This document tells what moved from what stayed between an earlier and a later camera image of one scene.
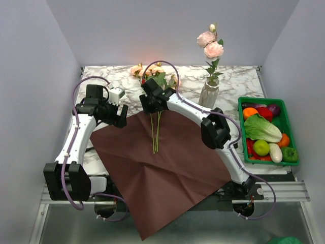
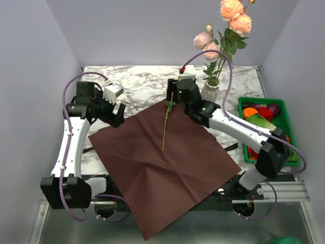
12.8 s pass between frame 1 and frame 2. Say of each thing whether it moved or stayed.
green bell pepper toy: stayed
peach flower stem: moved
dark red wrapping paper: stayed
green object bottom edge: stayed
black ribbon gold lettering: moved
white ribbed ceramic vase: stayed
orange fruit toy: stayed
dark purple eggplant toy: stayed
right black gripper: moved
